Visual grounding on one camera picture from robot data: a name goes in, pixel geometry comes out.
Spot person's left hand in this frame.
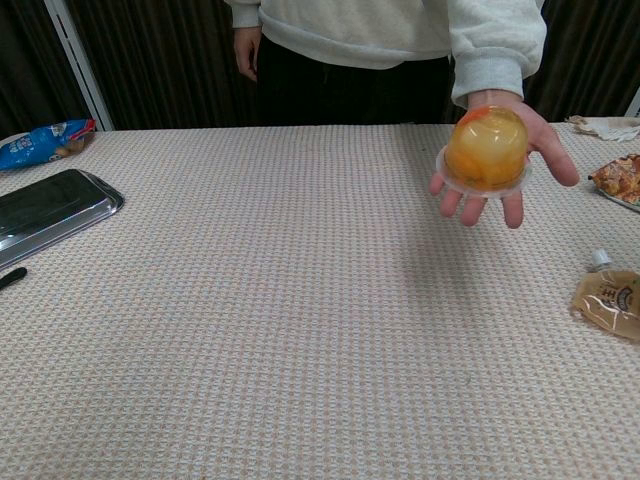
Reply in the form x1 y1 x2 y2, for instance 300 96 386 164
428 89 581 230

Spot person's right hand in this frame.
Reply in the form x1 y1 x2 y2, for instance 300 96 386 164
233 24 261 83

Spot orange fruit jelly cup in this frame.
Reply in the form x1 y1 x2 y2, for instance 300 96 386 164
435 105 533 195

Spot person's left forearm grey sleeve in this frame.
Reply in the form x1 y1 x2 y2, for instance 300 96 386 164
447 0 547 109

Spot person's right forearm grey sleeve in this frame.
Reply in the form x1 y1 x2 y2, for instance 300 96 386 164
223 0 266 30

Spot dark pleated curtain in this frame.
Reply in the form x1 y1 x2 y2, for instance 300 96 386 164
0 0 640 142

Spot orange patterned snack packet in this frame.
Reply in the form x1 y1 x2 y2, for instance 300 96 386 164
588 153 640 214

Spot black trousers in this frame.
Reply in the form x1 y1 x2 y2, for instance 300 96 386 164
255 34 455 127

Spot grey sweatshirt torso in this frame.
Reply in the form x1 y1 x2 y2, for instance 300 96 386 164
258 0 454 70

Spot beige spout drink pouch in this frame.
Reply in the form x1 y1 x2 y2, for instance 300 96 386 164
570 248 640 344

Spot blue snack bag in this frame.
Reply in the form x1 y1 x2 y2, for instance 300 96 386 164
0 118 97 172

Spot shiny metal tray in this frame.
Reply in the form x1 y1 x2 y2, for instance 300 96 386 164
0 168 126 274

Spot checked woven tablecloth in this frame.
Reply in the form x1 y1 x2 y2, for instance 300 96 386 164
0 117 640 480

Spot black marker pen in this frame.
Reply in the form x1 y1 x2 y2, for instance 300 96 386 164
0 266 29 292

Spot white slanted frame pole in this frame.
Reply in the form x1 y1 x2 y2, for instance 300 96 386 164
43 0 115 132

